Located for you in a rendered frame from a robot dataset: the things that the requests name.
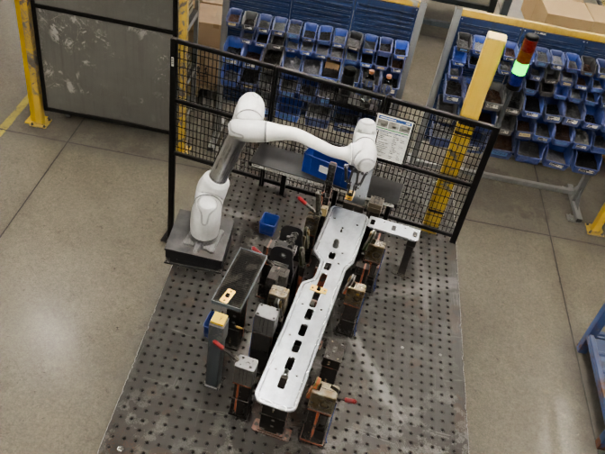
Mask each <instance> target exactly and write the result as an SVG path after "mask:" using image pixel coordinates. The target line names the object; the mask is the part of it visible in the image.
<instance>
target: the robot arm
mask: <svg viewBox="0 0 605 454"><path fill-rule="evenodd" d="M264 115H265V105H264V102H263V100H262V98H261V97H260V95H258V94H256V93H250V92H248V93H246V94H244V95H243V96H242V97H241V98H240V99H239V101H238V104H237V105H236V108H235V112H234V115H233V117H232V120H231V121H230V122H229V124H228V130H229V134H228V136H227V138H226V140H225V142H224V143H223V145H222V147H221V151H220V153H219V155H218V157H217V159H216V160H215V162H214V165H213V167H212V170H208V171H206V172H205V173H204V175H203V176H202V177H201V178H200V180H199V182H198V184H197V188H196V191H195V196H194V204H193V207H192V211H191V217H190V232H189V233H188V235H187V236H186V238H185V239H184V240H183V244H184V245H188V246H192V247H194V250H193V253H197V252H198V251H199V250H205V251H207V252H209V253H211V254H213V253H214V251H215V248H216V246H217V244H218V242H219V240H220V238H221V236H222V235H223V234H224V230H219V229H220V225H221V209H222V205H223V201H224V199H225V196H226V194H227V192H228V189H229V186H230V181H229V179H228V177H229V175H230V173H231V171H232V169H233V167H234V165H235V163H236V161H237V159H238V157H239V154H240V153H241V151H242V149H243V147H244V145H245V143H246V142H270V141H285V140H288V141H297V142H300V143H301V144H303V145H305V146H307V147H310V148H312V149H314V150H317V151H318V152H320V153H322V154H325V155H327V156H329V157H332V158H334V159H342V160H345V161H346V162H347V163H348V164H346V163H345V165H344V169H345V180H344V181H345V182H347V183H348V184H347V188H348V193H349V190H350V188H351V184H352V182H351V178H352V176H353V173H357V178H356V183H355V184H354V186H353V190H352V195H351V196H353V194H354V192H355V191H357V186H361V185H362V183H363V181H364V179H365V177H366V175H367V174H368V173H369V171H370V170H372V169H373V168H374V166H375V163H376V159H377V150H376V146H375V138H376V125H375V122H374V121H373V120H371V119H368V118H364V119H361V120H359V122H358V123H357V126H356V128H355V130H354V135H353V140H352V143H350V144H349V145H348V146H347V147H336V146H333V145H331V144H329V143H327V142H326V141H323V140H321V139H319V138H317V137H315V136H313V135H311V134H309V133H308V132H305V131H303V130H300V129H297V128H294V127H291V126H286V125H282V124H277V123H271V122H266V121H263V120H264ZM348 167H349V168H350V170H351V173H350V176H349V179H348ZM361 172H364V175H363V176H362V178H361V180H360V182H358V180H359V175H360V173H361ZM348 193H347V195H348Z"/></svg>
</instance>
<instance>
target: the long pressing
mask: <svg viewBox="0 0 605 454"><path fill-rule="evenodd" d="M334 218H336V219H334ZM368 221H369V219H368V217H367V216H366V215H364V214H362V213H357V212H354V211H350V210H348V209H345V208H341V207H338V206H335V205H333V206H332V207H331V208H330V210H329V213H328V215H327V217H326V220H325V222H324V224H323V226H322V228H321V232H320V234H319V236H318V239H317V240H316V242H315V245H314V247H313V254H314V255H315V256H316V258H317V259H318V260H319V262H320V265H319V266H318V269H317V271H316V273H315V276H314V278H312V279H309V280H306V281H303V282H302V283H301V284H300V286H299V288H298V291H297V293H296V295H295V298H294V300H293V303H292V305H291V307H290V310H289V312H288V314H287V316H286V318H285V321H284V324H283V327H282V329H281V331H280V333H279V335H278V338H277V340H276V342H275V346H274V347H273V350H272V352H271V354H270V357H269V359H268V362H267V363H266V367H265V369H264V371H263V374H262V376H261V378H260V380H259V382H258V385H257V388H256V391H255V394H254V397H255V399H256V401H257V402H258V403H260V404H264V405H267V406H270V407H273V408H275V409H277V410H280V411H283V412H286V413H291V412H294V411H295V410H296V409H297V406H298V404H299V402H300V399H301V396H302V393H303V389H304V387H305V384H306V381H307V379H308V376H309V374H310V371H311V368H312V364H313V361H314V359H315V356H316V354H317V351H318V348H319V346H320V343H321V339H322V336H323V333H324V331H325V328H326V326H327V323H328V320H329V317H330V314H331V311H332V308H333V305H334V303H335V301H336V298H337V295H338V292H339V289H340V286H341V283H342V280H343V277H344V275H345V273H346V270H347V269H348V268H350V267H351V266H352V265H353V264H354V262H355V259H356V256H357V253H358V250H359V247H360V244H361V241H362V239H363V236H364V234H365V231H366V226H367V224H368ZM357 225H358V226H357ZM342 227H343V228H344V229H342ZM341 229H342V232H340V231H341ZM335 239H339V247H338V248H333V247H332V245H333V241H334V240H335ZM331 252H332V253H335V254H336V255H335V257H334V259H329V254H330V253H331ZM342 253H343V254H342ZM326 263H330V264H331V267H330V270H325V269H324V267H325V264H326ZM338 263H339V264H338ZM321 274H325V275H327V278H326V280H325V283H324V286H323V288H326V289H328V291H327V294H326V295H324V294H321V293H320V297H319V299H318V302H317V304H316V306H315V307H310V302H311V300H312V297H313V294H314V293H315V291H312V290H310V287H311V285H318V283H319V280H320V277H321ZM308 309H311V310H313V314H312V317H311V319H310V320H309V321H308V320H305V319H304V317H305V315H306V312H307V310H308ZM321 310H322V311H321ZM302 324H305V325H307V326H308V327H307V330H306V333H305V334H304V336H300V335H298V332H299V330H300V328H301V326H302ZM289 334H291V336H290V335H289ZM295 341H300V342H301V343H302V344H301V346H300V348H299V350H298V352H297V353H295V352H292V348H293V345H294V342H295ZM288 358H294V359H295V361H294V363H293V367H292V369H291V370H289V374H288V375H286V374H284V370H285V368H284V367H285V365H286V362H287V360H288ZM282 375H285V376H288V379H287V381H286V384H285V387H284V389H281V388H278V387H277V386H278V383H279V380H280V378H281V376H282Z"/></svg>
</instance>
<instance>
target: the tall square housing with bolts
mask: <svg viewBox="0 0 605 454"><path fill-rule="evenodd" d="M279 313H280V309H278V308H275V307H273V306H269V305H266V304H259V306H258V308H257V310H256V313H255V316H254V322H253V329H252V331H256V332H258V333H260V334H257V333H254V332H252V335H251V342H250V348H249V354H248V356H249V357H250V358H253V359H257V360H258V364H257V375H258V376H259V377H261V376H262V374H263V371H264V369H265V367H266V363H267V362H268V359H269V357H270V354H271V352H272V348H273V337H274V333H275V329H276V327H277V323H278V318H279Z"/></svg>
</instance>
